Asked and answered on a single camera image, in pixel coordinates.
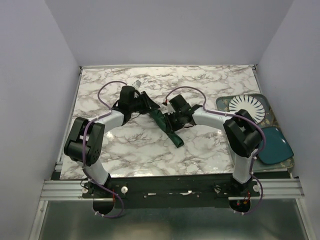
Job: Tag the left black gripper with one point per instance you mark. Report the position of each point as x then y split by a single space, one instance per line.
149 104

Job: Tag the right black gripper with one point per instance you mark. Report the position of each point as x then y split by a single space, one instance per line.
173 127

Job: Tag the dark green cloth napkin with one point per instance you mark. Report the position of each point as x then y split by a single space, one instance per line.
163 124

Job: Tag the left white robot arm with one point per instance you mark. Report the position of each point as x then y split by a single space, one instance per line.
85 139

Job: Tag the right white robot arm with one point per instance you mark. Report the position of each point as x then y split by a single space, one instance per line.
243 134

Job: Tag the green patterned serving tray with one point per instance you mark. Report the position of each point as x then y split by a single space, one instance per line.
269 120

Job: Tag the white blue striped plate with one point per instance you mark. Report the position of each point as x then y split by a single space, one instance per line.
249 103

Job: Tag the teal oval dish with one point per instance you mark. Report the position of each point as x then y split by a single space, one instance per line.
277 148

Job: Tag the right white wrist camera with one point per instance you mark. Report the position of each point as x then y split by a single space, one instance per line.
169 107

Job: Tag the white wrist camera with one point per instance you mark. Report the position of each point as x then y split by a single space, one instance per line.
169 107
137 84

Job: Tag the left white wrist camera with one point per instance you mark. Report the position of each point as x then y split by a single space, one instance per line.
137 84

